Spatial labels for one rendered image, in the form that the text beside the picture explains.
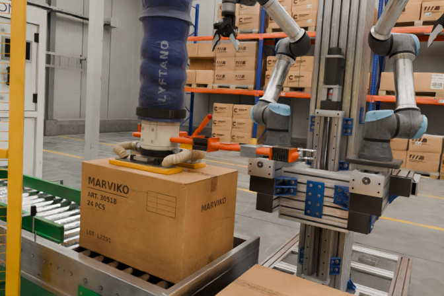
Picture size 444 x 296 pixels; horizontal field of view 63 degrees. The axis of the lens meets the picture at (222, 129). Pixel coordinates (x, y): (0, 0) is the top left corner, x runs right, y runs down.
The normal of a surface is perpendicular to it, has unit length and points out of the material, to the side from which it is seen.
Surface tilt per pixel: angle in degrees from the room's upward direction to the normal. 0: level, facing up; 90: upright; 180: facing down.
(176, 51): 83
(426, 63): 90
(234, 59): 91
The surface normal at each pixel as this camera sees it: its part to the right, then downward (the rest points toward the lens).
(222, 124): -0.49, 0.06
